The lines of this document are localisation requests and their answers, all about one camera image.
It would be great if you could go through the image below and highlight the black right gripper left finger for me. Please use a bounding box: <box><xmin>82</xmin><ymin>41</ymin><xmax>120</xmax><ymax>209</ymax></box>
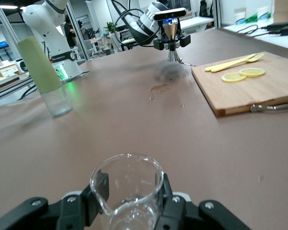
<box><xmin>0</xmin><ymin>169</ymin><xmax>110</xmax><ymax>230</ymax></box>

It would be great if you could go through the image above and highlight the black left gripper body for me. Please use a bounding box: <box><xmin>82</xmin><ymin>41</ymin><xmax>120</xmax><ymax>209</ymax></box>
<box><xmin>158</xmin><ymin>20</ymin><xmax>183</xmax><ymax>43</ymax></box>

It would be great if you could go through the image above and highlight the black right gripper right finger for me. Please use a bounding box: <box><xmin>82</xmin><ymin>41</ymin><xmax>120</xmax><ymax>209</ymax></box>
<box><xmin>153</xmin><ymin>172</ymin><xmax>252</xmax><ymax>230</ymax></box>

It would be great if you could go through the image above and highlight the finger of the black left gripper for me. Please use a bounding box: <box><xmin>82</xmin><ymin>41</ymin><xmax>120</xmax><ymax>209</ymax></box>
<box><xmin>174</xmin><ymin>34</ymin><xmax>192</xmax><ymax>48</ymax></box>
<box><xmin>153</xmin><ymin>38</ymin><xmax>170</xmax><ymax>51</ymax></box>

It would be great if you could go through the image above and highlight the steel hourglass jigger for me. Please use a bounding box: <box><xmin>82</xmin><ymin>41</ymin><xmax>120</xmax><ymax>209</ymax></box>
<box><xmin>163</xmin><ymin>19</ymin><xmax>180</xmax><ymax>63</ymax></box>

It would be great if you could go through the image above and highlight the clear glass measuring cup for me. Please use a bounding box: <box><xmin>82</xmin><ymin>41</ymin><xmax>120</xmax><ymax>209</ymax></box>
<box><xmin>89</xmin><ymin>153</ymin><xmax>165</xmax><ymax>230</ymax></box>

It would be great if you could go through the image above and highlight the white paper cup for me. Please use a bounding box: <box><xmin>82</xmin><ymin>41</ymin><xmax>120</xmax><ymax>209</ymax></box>
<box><xmin>233</xmin><ymin>7</ymin><xmax>247</xmax><ymax>25</ymax></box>
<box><xmin>256</xmin><ymin>5</ymin><xmax>272</xmax><ymax>22</ymax></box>

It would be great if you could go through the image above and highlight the scattered liquid puddle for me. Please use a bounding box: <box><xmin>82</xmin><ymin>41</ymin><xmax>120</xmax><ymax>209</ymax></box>
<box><xmin>147</xmin><ymin>82</ymin><xmax>186</xmax><ymax>107</ymax></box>

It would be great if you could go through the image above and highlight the green potted plant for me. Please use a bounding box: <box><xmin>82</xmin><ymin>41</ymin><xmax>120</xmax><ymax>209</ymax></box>
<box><xmin>105</xmin><ymin>21</ymin><xmax>118</xmax><ymax>35</ymax></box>

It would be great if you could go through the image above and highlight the lemon slice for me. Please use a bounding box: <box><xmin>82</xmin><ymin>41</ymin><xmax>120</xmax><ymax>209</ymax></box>
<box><xmin>238</xmin><ymin>68</ymin><xmax>266</xmax><ymax>78</ymax></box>
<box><xmin>221</xmin><ymin>72</ymin><xmax>247</xmax><ymax>83</ymax></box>

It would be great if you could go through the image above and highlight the yellow plastic fork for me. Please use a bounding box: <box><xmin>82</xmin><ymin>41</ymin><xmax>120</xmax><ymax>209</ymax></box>
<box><xmin>204</xmin><ymin>53</ymin><xmax>265</xmax><ymax>73</ymax></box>

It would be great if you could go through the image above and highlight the wooden cutting board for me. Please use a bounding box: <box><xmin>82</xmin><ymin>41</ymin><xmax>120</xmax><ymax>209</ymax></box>
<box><xmin>191</xmin><ymin>51</ymin><xmax>288</xmax><ymax>117</ymax></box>

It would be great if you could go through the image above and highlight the person in black shirt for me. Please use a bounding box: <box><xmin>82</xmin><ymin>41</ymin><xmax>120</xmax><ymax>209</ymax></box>
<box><xmin>63</xmin><ymin>14</ymin><xmax>78</xmax><ymax>49</ymax></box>

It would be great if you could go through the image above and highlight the black power adapter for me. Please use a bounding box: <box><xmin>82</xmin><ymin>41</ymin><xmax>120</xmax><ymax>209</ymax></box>
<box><xmin>265</xmin><ymin>21</ymin><xmax>288</xmax><ymax>37</ymax></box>

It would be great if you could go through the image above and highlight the green sleeved glass bottle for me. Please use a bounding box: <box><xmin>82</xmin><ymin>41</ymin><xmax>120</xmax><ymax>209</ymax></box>
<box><xmin>16</xmin><ymin>35</ymin><xmax>73</xmax><ymax>118</ymax></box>

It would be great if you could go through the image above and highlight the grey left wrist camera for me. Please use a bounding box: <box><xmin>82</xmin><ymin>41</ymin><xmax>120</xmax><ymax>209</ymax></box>
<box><xmin>153</xmin><ymin>7</ymin><xmax>187</xmax><ymax>22</ymax></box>

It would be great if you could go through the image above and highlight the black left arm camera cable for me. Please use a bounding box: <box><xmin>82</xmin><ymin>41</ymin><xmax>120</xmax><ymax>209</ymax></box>
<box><xmin>111</xmin><ymin>0</ymin><xmax>164</xmax><ymax>46</ymax></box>

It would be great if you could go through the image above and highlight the aluminium cell frame post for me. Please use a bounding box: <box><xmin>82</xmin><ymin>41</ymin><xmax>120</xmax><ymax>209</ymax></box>
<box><xmin>64</xmin><ymin>0</ymin><xmax>92</xmax><ymax>63</ymax></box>

